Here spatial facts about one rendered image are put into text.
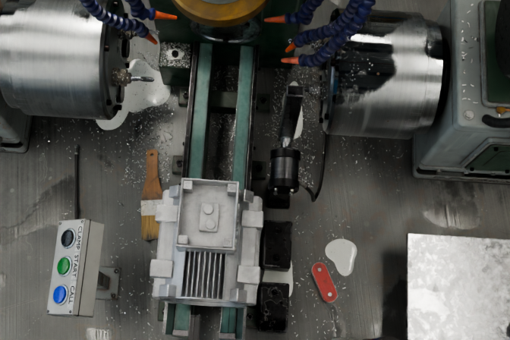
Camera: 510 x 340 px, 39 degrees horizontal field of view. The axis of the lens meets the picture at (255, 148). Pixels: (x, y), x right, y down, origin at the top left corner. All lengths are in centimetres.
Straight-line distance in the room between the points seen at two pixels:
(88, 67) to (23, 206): 44
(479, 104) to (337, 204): 43
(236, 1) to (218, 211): 37
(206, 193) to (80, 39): 36
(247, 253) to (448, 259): 43
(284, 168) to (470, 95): 36
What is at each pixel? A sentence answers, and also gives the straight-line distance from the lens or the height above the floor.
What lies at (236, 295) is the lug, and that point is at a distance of 128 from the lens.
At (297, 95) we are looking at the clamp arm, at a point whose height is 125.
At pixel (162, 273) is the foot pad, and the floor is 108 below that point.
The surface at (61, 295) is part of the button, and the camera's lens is 133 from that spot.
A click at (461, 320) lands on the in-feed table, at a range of 151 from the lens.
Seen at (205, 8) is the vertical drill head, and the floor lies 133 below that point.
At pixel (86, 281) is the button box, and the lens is 133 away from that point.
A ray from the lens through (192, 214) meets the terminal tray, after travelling 128.
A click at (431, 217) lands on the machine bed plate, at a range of 165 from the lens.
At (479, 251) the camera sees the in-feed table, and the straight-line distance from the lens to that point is 154.
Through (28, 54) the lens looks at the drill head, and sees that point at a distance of 138.
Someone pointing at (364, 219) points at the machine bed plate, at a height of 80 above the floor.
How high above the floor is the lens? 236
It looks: 73 degrees down
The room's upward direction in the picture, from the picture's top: 4 degrees clockwise
